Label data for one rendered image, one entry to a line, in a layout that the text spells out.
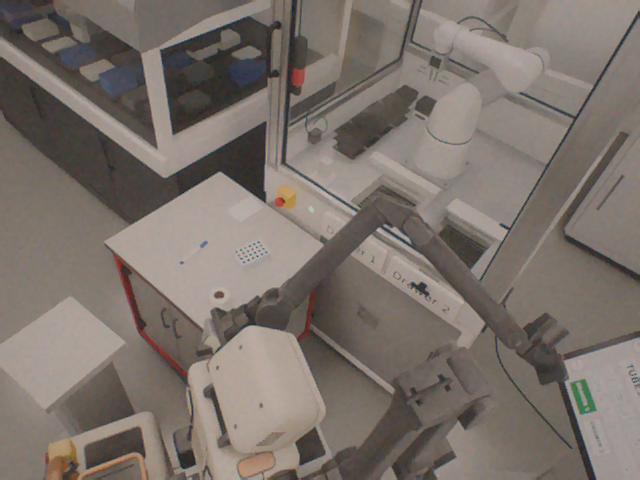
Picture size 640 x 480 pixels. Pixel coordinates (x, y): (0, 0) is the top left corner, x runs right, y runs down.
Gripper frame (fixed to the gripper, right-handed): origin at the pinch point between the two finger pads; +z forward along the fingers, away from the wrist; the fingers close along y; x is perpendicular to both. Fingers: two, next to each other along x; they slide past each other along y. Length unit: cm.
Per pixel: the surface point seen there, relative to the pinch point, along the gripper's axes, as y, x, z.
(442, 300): 36.8, 29.9, -1.5
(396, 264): 49, 38, -15
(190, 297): 39, 95, -61
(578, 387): 2.4, 1.7, 15.1
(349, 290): 62, 73, -1
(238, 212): 80, 86, -54
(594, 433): -10.3, 1.9, 15.1
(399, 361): 43, 74, 32
